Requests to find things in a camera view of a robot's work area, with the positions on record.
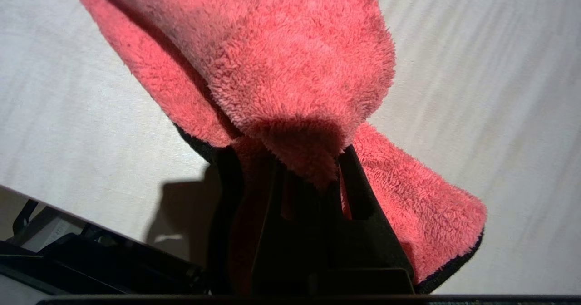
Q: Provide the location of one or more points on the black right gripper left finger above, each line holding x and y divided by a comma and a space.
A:
295, 241

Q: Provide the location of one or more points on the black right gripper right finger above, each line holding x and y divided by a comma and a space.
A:
372, 237

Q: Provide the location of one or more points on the red cloth with black trim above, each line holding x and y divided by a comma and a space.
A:
290, 55

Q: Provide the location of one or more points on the black robot chassis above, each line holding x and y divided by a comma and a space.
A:
91, 264

